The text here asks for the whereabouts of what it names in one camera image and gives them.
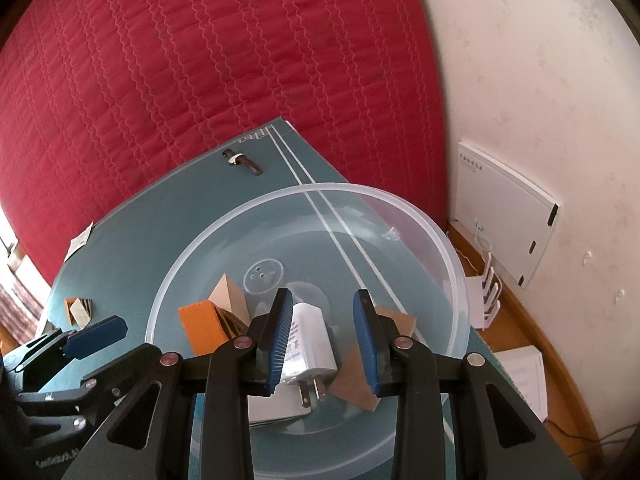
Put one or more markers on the green table mat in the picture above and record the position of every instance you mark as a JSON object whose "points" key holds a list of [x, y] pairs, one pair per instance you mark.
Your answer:
{"points": [[129, 253]]}

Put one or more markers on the clear plastic bowl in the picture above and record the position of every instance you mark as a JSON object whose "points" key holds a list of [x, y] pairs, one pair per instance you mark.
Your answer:
{"points": [[322, 242]]}

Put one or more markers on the black wristwatch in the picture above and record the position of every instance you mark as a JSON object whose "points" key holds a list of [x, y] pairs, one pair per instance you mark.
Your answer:
{"points": [[239, 159]]}

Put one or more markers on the white box on floor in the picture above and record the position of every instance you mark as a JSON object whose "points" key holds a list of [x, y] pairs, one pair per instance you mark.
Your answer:
{"points": [[525, 367]]}

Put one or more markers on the large orange striped wedge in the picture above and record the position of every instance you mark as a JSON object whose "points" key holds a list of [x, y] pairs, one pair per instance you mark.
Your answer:
{"points": [[208, 327]]}

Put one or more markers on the white marbled wedge block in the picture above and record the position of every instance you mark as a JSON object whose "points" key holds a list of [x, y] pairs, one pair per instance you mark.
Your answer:
{"points": [[82, 312]]}

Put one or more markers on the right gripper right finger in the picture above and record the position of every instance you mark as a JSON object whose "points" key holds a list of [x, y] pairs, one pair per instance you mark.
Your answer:
{"points": [[375, 335]]}

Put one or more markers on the red quilted blanket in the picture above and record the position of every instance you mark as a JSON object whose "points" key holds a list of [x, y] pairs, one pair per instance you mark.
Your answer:
{"points": [[100, 98]]}

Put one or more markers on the white power adapter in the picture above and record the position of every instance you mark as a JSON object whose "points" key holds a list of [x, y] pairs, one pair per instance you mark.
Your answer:
{"points": [[309, 358]]}

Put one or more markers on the white paper leaflet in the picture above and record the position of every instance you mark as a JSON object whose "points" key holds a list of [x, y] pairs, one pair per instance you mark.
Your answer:
{"points": [[79, 241]]}

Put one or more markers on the patterned curtain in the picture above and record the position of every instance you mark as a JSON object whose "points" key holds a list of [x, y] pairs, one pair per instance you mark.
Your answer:
{"points": [[20, 311]]}

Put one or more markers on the orange block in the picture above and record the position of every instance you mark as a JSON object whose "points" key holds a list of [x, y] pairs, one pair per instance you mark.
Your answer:
{"points": [[69, 315]]}

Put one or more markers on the white wall panel box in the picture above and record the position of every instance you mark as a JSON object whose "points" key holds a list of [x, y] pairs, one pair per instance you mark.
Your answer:
{"points": [[510, 216]]}

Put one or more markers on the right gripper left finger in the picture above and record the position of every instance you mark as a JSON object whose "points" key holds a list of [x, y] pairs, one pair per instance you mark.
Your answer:
{"points": [[270, 332]]}

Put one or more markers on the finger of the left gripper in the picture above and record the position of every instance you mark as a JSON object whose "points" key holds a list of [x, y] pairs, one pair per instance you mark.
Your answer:
{"points": [[94, 338], [43, 355]]}

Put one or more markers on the white wifi router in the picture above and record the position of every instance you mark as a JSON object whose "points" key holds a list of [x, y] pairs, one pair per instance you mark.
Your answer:
{"points": [[484, 286]]}

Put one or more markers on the tan wooden wedge block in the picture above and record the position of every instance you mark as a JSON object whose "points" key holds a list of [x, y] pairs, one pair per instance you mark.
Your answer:
{"points": [[229, 297]]}

